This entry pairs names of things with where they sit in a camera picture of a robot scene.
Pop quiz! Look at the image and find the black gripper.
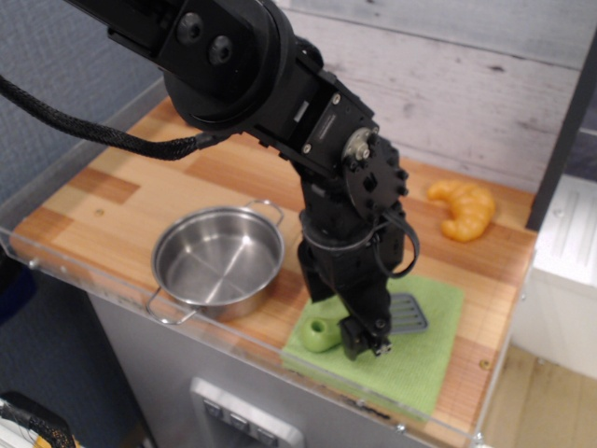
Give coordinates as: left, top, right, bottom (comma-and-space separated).
298, 211, 405, 360

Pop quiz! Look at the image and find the clear acrylic guard rail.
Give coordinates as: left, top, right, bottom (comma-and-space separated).
0, 78, 537, 448

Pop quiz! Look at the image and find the black braided cable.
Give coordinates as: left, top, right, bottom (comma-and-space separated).
0, 74, 234, 162

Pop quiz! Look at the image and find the green knitted cloth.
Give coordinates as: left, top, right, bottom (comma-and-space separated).
282, 275, 464, 415

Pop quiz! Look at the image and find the white side cabinet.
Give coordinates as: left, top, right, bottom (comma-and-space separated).
512, 175, 596, 378

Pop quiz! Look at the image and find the dark right vertical post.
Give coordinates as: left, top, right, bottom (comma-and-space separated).
525, 32, 596, 231

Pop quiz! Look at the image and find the grey toy fridge cabinet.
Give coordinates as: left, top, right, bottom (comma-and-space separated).
91, 297, 475, 447

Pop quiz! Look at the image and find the orange plastic croissant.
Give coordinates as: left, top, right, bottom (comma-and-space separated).
427, 179, 496, 243

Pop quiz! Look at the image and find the silver dispenser button panel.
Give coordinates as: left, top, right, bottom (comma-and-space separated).
190, 378, 305, 448

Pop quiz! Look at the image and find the stainless steel pot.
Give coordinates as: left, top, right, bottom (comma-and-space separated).
146, 199, 285, 326

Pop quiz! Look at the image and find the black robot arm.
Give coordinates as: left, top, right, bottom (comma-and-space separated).
77, 1, 416, 358

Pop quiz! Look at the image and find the green handled grey spatula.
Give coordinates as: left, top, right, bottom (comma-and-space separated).
299, 291, 429, 355

